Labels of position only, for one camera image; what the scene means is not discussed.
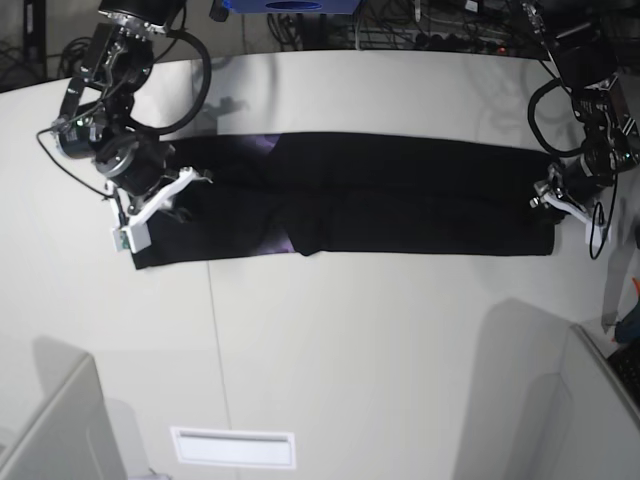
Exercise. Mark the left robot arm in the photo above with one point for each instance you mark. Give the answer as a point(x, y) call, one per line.
point(573, 35)

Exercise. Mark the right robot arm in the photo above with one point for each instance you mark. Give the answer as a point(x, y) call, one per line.
point(95, 119)

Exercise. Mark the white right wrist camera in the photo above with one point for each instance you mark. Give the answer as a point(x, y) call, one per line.
point(134, 238)

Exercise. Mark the white table slot plate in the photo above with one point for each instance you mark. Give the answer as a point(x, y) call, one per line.
point(233, 448)

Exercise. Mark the grey right partition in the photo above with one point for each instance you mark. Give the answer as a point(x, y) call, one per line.
point(578, 422)

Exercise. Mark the black T-shirt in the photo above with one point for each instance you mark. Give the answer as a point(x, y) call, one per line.
point(307, 193)

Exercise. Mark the grey partition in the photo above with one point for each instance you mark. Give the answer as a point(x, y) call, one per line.
point(578, 422)
point(69, 436)

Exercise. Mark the blue box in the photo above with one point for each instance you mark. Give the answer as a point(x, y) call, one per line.
point(340, 7)

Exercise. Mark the black keyboard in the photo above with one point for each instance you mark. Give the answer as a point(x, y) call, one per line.
point(624, 365)

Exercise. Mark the grey left partition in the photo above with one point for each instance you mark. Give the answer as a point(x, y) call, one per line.
point(69, 436)

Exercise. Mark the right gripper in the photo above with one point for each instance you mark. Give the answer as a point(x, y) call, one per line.
point(135, 172)

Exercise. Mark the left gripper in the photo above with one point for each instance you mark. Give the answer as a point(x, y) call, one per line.
point(569, 190)

